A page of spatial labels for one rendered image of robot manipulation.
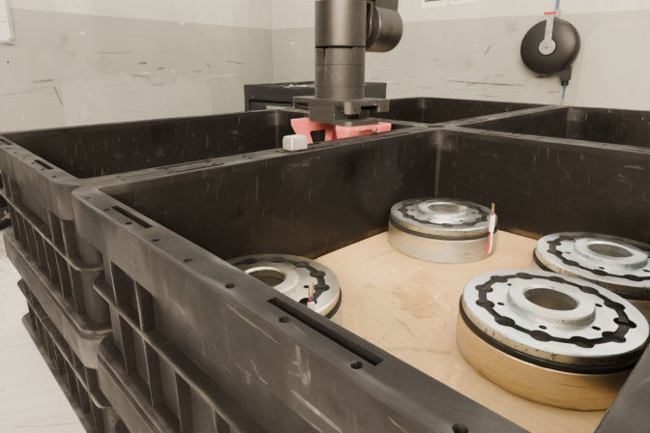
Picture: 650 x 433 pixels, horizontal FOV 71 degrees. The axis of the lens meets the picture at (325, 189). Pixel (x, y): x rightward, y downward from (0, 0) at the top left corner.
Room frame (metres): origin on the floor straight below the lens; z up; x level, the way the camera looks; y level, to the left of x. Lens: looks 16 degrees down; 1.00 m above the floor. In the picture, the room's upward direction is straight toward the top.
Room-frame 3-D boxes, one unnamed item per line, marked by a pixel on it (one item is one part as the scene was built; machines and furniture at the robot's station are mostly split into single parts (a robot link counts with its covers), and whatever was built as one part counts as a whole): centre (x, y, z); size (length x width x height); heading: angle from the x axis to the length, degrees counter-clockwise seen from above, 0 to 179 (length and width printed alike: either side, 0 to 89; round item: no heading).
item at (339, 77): (0.54, -0.02, 0.98); 0.10 x 0.07 x 0.07; 39
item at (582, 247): (0.32, -0.22, 0.86); 0.05 x 0.05 x 0.01
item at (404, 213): (0.43, -0.12, 0.86); 0.10 x 0.10 x 0.01
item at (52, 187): (0.51, 0.12, 0.92); 0.40 x 0.30 x 0.02; 134
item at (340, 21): (0.54, -0.02, 1.04); 0.07 x 0.06 x 0.07; 144
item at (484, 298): (0.25, -0.14, 0.86); 0.10 x 0.10 x 0.01
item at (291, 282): (0.28, 0.04, 0.86); 0.05 x 0.05 x 0.01
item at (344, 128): (0.52, -0.03, 0.91); 0.07 x 0.07 x 0.09; 39
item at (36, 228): (0.51, 0.12, 0.87); 0.40 x 0.30 x 0.11; 134
